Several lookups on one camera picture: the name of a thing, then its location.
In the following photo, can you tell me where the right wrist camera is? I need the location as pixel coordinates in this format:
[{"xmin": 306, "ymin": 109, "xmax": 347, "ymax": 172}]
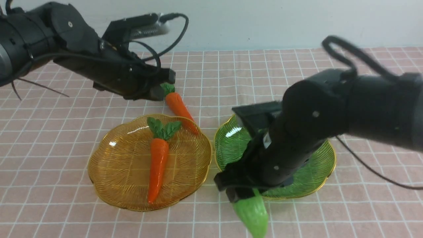
[{"xmin": 232, "ymin": 100, "xmax": 282, "ymax": 137}]

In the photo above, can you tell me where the green toy gourd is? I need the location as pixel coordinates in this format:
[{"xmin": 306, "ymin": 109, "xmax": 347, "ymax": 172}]
[{"xmin": 233, "ymin": 189, "xmax": 269, "ymax": 238}]

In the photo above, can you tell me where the amber ribbed plastic plate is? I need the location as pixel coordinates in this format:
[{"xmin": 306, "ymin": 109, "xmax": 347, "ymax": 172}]
[{"xmin": 88, "ymin": 114, "xmax": 213, "ymax": 212}]

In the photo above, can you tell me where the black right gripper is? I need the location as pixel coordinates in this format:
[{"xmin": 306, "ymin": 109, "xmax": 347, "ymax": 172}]
[{"xmin": 214, "ymin": 112, "xmax": 325, "ymax": 203}]

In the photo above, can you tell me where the black left camera cable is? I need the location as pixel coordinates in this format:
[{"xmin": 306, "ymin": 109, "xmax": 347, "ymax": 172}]
[{"xmin": 126, "ymin": 13, "xmax": 189, "ymax": 75}]

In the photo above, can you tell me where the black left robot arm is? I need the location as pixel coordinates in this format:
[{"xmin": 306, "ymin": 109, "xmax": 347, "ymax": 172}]
[{"xmin": 1, "ymin": 2, "xmax": 176, "ymax": 101}]

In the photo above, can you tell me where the small orange toy carrot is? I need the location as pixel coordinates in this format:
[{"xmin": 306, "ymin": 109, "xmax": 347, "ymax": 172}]
[{"xmin": 161, "ymin": 83, "xmax": 199, "ymax": 135}]

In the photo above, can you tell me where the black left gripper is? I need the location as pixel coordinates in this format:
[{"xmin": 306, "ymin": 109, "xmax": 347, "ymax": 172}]
[{"xmin": 54, "ymin": 39, "xmax": 176, "ymax": 101}]

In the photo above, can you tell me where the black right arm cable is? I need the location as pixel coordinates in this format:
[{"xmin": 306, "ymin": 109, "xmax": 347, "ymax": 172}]
[{"xmin": 321, "ymin": 35, "xmax": 423, "ymax": 191}]

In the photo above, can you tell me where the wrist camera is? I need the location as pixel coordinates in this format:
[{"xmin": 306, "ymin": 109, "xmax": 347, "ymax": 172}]
[
  {"xmin": 232, "ymin": 100, "xmax": 282, "ymax": 137},
  {"xmin": 101, "ymin": 13, "xmax": 170, "ymax": 45}
]

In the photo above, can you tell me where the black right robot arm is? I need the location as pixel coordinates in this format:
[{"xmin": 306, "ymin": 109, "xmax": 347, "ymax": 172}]
[{"xmin": 213, "ymin": 69, "xmax": 423, "ymax": 202}]

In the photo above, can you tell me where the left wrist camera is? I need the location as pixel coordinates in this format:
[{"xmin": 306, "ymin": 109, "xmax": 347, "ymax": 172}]
[{"xmin": 101, "ymin": 13, "xmax": 170, "ymax": 45}]

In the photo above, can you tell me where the pink checkered tablecloth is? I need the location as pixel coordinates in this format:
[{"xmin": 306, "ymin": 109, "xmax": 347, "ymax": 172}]
[{"xmin": 0, "ymin": 49, "xmax": 423, "ymax": 238}]

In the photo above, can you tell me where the large orange toy carrot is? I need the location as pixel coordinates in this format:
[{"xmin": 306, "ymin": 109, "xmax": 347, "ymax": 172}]
[{"xmin": 147, "ymin": 117, "xmax": 182, "ymax": 204}]

